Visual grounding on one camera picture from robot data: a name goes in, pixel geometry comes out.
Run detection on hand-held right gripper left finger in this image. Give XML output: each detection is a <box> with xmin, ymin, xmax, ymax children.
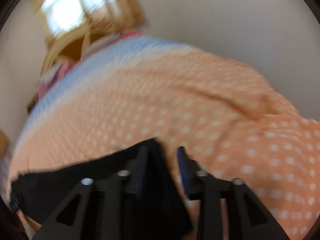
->
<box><xmin>31</xmin><ymin>145</ymin><xmax>150</xmax><ymax>240</ymax></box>

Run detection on red patterned pillow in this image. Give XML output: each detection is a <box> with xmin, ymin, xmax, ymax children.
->
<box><xmin>84</xmin><ymin>31</ymin><xmax>143</xmax><ymax>57</ymax></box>

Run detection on grey patterned pillow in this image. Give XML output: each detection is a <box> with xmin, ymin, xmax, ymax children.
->
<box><xmin>39</xmin><ymin>64</ymin><xmax>63</xmax><ymax>83</ymax></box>

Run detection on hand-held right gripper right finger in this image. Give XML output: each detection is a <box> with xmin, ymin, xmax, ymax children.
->
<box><xmin>176</xmin><ymin>146</ymin><xmax>290</xmax><ymax>240</ymax></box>

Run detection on pink striped pillow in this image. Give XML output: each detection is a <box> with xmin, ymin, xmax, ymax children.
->
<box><xmin>37</xmin><ymin>61</ymin><xmax>77</xmax><ymax>97</ymax></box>

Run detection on orange and blue dotted bedspread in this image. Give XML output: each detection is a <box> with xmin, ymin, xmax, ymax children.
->
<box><xmin>7</xmin><ymin>34</ymin><xmax>320</xmax><ymax>240</ymax></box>

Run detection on beige and brown wooden headboard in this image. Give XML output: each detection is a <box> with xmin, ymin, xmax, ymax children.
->
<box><xmin>41</xmin><ymin>26</ymin><xmax>120</xmax><ymax>75</ymax></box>

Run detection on black pants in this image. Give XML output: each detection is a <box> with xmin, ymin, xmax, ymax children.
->
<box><xmin>9</xmin><ymin>137</ymin><xmax>193</xmax><ymax>240</ymax></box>

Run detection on beige curtain with brown hem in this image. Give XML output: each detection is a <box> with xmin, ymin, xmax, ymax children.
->
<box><xmin>30</xmin><ymin>0</ymin><xmax>148</xmax><ymax>45</ymax></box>

